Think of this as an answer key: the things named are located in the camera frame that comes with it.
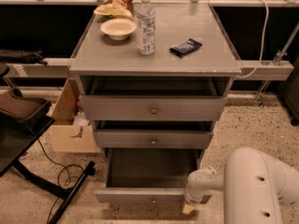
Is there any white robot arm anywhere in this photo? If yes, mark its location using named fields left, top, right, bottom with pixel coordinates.
left=182, top=147, right=299, bottom=224

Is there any yellow crumpled cloth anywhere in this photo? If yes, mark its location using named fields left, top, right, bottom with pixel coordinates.
left=93, top=2, right=134, bottom=19

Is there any black stand with tray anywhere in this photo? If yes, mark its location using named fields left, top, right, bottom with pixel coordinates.
left=0, top=63, right=95, bottom=224

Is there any grey drawer cabinet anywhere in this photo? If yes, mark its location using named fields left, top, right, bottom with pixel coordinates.
left=70, top=3, right=240, bottom=173

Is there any clear plastic water bottle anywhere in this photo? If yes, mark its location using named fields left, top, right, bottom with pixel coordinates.
left=135, top=0, right=156, bottom=55

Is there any white cable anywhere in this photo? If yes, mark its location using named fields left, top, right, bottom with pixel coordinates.
left=235, top=0, right=270, bottom=79

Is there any dark blue snack packet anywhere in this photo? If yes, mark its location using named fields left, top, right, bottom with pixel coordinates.
left=169, top=38, right=202, bottom=58

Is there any brown cushion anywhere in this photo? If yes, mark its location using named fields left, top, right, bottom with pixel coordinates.
left=0, top=88, right=50, bottom=119

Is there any grey bottom drawer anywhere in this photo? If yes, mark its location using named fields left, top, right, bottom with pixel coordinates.
left=94, top=148, right=204, bottom=203

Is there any grey middle drawer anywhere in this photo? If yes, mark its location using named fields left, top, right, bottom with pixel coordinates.
left=93, top=120, right=214, bottom=149

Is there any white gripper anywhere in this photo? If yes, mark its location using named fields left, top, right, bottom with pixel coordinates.
left=182, top=166, right=218, bottom=215

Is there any aluminium frame rail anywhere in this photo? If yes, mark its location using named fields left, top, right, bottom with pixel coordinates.
left=7, top=58, right=293, bottom=81

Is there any black floor cable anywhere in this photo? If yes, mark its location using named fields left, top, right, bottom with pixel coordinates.
left=36, top=137, right=86, bottom=224

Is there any grey top drawer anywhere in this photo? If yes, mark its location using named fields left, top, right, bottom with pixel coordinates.
left=79, top=76, right=227, bottom=121

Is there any cardboard box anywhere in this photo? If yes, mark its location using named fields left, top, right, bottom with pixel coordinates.
left=49, top=78, right=100, bottom=153

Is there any grey drawer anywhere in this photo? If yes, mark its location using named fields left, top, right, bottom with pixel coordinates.
left=93, top=120, right=214, bottom=149
left=94, top=148, right=204, bottom=203
left=79, top=76, right=227, bottom=121

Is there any white bowl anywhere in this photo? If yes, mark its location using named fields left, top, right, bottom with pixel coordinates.
left=100, top=19, right=136, bottom=41

